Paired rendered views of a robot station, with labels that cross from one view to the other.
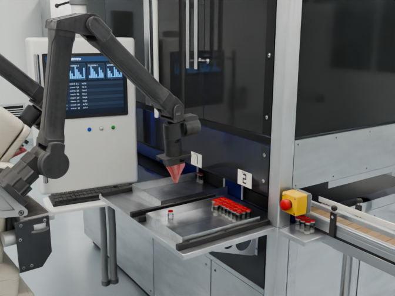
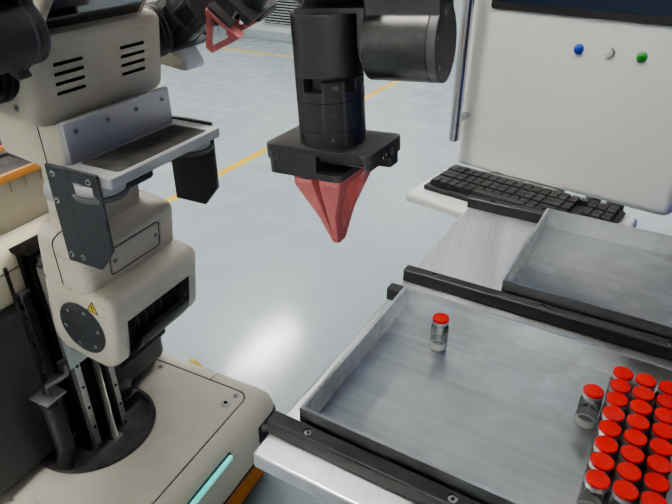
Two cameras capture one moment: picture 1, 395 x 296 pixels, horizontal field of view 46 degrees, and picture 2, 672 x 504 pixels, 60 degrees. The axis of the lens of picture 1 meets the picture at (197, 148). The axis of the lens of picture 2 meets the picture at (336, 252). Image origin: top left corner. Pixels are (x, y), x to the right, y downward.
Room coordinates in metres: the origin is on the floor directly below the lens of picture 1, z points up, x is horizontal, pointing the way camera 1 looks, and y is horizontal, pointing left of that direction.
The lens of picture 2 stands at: (1.29, -0.36, 1.36)
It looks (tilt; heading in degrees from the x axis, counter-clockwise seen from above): 30 degrees down; 64
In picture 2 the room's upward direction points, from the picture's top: straight up
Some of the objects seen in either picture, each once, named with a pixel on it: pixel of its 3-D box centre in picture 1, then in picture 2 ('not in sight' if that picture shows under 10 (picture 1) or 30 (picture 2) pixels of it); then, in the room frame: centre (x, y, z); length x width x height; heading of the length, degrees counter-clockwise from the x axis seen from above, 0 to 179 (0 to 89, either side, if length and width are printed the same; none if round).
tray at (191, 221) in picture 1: (202, 218); (497, 401); (1.65, -0.02, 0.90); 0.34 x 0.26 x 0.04; 124
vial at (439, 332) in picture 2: (170, 216); (439, 333); (1.65, 0.10, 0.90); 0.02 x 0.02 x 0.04
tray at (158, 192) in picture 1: (179, 188); (644, 280); (1.99, 0.08, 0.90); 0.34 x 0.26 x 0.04; 124
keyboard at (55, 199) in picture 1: (93, 194); (520, 197); (2.15, 0.50, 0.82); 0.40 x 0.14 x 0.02; 116
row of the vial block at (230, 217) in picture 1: (226, 211); (606, 436); (1.71, -0.11, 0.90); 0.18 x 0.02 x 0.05; 34
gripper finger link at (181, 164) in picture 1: (171, 170); (325, 192); (1.49, 0.09, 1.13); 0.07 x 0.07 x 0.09; 35
